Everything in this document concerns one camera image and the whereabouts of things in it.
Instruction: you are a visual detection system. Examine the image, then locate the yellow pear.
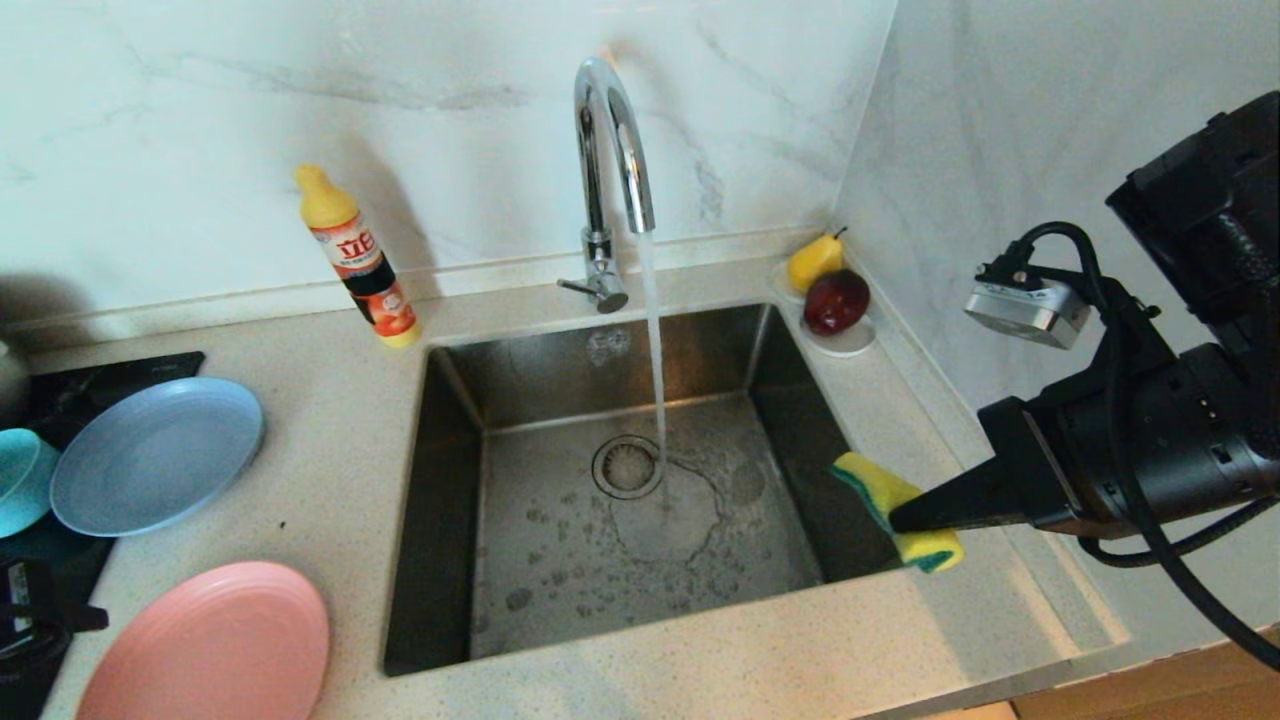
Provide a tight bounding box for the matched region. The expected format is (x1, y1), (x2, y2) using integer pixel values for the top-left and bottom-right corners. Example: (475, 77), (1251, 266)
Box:
(787, 227), (849, 295)

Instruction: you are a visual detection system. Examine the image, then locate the pink plate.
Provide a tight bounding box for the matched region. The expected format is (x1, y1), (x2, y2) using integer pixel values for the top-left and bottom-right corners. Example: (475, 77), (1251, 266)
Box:
(77, 561), (330, 720)

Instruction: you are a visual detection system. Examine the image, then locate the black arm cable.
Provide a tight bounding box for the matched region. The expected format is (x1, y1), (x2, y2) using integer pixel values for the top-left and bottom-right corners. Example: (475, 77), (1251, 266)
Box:
(1015, 221), (1280, 673)

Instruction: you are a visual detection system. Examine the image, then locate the small white dish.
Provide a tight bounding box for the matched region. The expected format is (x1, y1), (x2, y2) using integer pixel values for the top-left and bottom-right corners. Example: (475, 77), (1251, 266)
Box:
(768, 258), (878, 358)

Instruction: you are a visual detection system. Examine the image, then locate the round metal drain strainer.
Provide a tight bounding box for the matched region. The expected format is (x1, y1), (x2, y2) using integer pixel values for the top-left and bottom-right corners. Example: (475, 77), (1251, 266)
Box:
(591, 435), (665, 500)

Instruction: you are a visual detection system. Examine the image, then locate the yellow green sponge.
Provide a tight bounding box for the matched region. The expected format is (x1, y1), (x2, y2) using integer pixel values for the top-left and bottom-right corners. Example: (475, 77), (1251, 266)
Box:
(830, 452), (966, 574)

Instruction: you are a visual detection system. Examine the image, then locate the blue-grey plate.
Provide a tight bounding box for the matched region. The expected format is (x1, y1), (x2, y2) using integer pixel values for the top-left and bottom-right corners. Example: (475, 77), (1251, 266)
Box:
(50, 377), (266, 538)

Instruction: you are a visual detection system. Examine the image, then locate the dark red apple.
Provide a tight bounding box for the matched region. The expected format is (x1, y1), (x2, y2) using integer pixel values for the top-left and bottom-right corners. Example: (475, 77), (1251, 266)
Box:
(803, 269), (871, 337)

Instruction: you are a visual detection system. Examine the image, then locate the running water stream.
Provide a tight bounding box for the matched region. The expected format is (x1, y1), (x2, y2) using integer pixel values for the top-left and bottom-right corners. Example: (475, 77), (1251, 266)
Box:
(638, 232), (675, 513)

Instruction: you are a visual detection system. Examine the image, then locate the stainless steel sink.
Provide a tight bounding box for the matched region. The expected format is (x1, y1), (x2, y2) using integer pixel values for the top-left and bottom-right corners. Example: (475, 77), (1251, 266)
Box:
(382, 303), (913, 679)

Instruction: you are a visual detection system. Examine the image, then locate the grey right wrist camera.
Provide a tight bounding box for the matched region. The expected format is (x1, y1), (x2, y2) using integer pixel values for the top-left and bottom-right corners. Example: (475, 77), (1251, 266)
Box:
(964, 255), (1093, 351)

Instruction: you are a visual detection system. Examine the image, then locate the yellow-capped detergent bottle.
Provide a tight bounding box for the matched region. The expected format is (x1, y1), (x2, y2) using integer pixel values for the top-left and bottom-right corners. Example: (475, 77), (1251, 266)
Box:
(295, 165), (424, 349)

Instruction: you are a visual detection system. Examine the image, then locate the chrome gooseneck faucet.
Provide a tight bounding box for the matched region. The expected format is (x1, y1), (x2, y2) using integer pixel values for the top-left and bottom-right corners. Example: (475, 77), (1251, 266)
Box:
(558, 57), (657, 316)

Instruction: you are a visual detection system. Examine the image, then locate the thin black cable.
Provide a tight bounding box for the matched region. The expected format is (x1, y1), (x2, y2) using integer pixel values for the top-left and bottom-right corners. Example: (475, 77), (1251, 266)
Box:
(1078, 495), (1280, 569)

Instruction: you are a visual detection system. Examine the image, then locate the teal bowl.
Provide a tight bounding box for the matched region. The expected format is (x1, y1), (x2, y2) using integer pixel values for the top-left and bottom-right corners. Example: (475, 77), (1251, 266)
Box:
(0, 428), (61, 539)

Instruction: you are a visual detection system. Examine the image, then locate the black glass cooktop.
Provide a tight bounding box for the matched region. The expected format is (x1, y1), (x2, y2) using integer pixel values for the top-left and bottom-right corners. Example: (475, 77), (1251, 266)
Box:
(0, 352), (206, 720)

